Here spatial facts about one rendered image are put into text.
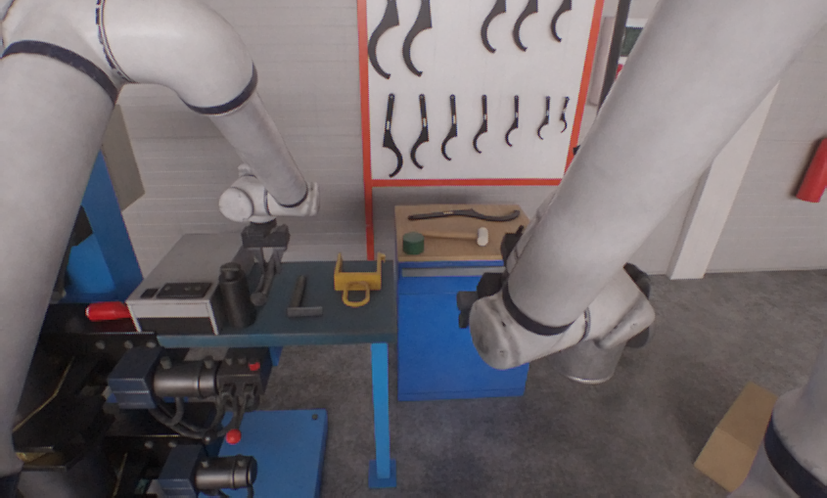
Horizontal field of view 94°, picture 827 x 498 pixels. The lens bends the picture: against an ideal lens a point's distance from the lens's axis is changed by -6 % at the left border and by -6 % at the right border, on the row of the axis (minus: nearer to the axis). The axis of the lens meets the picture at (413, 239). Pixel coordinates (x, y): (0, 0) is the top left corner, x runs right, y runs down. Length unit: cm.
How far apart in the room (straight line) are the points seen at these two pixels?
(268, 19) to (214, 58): 224
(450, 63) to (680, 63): 251
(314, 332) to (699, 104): 114
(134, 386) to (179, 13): 104
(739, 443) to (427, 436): 143
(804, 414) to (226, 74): 71
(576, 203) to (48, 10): 61
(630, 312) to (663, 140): 30
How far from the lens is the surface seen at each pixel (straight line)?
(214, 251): 152
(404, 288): 193
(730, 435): 243
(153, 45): 60
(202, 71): 61
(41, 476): 163
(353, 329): 128
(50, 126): 57
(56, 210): 55
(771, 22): 30
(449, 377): 235
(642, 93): 31
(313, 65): 281
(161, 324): 141
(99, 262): 165
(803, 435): 47
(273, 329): 132
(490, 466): 227
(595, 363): 265
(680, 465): 261
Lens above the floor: 189
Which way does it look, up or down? 29 degrees down
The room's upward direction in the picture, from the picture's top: 1 degrees clockwise
